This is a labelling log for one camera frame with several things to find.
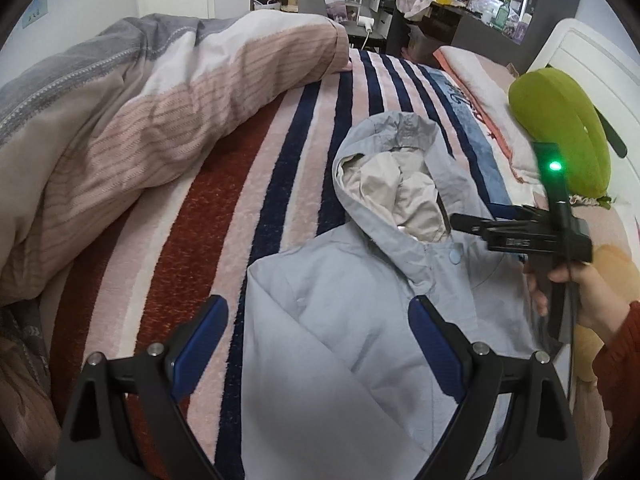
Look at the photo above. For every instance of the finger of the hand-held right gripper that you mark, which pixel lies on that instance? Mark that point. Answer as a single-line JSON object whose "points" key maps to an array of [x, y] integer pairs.
{"points": [[472, 223]]}

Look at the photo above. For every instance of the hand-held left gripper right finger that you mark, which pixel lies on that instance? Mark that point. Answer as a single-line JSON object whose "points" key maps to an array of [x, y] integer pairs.
{"points": [[435, 352]]}

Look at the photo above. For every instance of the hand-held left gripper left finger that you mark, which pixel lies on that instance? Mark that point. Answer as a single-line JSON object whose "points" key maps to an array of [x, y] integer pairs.
{"points": [[200, 342]]}

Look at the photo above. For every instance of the light blue hooded jacket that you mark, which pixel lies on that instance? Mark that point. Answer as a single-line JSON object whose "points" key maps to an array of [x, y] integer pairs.
{"points": [[325, 335]]}

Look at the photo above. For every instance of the person's right forearm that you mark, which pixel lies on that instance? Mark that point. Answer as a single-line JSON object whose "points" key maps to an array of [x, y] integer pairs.
{"points": [[620, 370]]}

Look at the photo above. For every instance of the person's right hand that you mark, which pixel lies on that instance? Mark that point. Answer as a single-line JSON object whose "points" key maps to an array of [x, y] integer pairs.
{"points": [[595, 290]]}

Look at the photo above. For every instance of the green pillow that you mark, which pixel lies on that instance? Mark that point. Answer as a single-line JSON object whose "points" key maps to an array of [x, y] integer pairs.
{"points": [[555, 110]]}

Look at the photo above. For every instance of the striped plush blanket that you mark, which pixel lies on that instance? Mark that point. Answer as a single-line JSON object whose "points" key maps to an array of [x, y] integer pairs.
{"points": [[200, 210]]}

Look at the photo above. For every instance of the white headboard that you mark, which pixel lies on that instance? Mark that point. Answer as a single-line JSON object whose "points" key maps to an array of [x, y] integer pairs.
{"points": [[595, 45]]}

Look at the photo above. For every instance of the brown patterned cloth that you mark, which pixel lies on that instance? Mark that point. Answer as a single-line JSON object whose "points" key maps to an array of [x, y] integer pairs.
{"points": [[20, 385]]}

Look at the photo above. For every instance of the green bottle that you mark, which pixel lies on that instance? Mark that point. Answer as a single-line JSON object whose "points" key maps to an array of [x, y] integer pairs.
{"points": [[501, 14]]}

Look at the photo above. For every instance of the dark desk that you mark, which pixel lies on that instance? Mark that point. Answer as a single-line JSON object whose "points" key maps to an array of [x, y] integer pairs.
{"points": [[450, 25]]}

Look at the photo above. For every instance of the white power adapter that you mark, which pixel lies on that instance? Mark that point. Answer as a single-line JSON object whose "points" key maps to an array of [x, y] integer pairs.
{"points": [[365, 23]]}

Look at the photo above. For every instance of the pink cloth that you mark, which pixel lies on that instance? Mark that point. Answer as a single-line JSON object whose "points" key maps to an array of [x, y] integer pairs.
{"points": [[412, 4]]}

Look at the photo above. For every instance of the white drawer cabinet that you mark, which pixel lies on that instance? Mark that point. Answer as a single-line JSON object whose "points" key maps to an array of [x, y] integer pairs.
{"points": [[384, 10]]}

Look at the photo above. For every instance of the pink and grey duvet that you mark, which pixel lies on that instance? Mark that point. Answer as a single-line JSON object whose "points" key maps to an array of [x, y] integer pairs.
{"points": [[150, 110]]}

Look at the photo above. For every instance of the white shopping bag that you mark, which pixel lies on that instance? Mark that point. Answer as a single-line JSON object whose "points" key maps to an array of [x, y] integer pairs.
{"points": [[334, 0]]}

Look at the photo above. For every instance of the blue wall poster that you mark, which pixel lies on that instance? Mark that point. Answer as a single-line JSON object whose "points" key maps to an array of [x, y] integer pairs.
{"points": [[35, 10]]}

